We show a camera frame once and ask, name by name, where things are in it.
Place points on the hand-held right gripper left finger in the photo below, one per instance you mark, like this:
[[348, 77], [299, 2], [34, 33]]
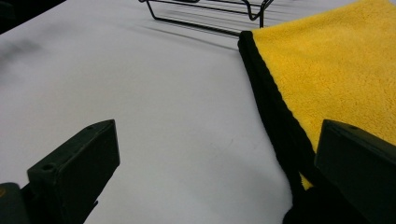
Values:
[[77, 168]]

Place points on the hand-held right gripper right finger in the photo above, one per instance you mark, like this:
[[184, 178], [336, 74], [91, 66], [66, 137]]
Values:
[[358, 168]]

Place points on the yellow towel with black edge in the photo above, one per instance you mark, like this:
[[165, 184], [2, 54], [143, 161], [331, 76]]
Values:
[[327, 62]]

